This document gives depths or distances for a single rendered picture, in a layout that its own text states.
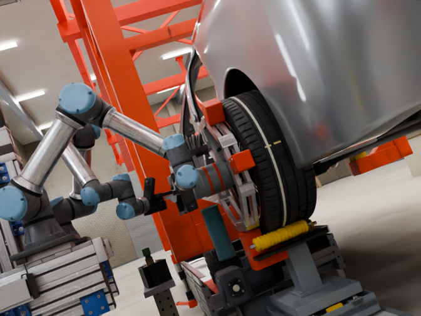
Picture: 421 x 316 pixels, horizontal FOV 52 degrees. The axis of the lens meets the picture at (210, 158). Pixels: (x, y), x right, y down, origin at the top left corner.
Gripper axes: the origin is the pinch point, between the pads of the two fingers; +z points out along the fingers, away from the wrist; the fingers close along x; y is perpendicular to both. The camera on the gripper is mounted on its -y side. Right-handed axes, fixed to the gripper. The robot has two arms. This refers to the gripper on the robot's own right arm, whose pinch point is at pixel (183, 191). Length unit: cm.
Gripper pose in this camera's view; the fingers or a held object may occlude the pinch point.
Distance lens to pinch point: 182.3
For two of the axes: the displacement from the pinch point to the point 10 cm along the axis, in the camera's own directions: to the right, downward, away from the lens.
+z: -1.3, 1.8, 9.8
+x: -9.2, 3.3, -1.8
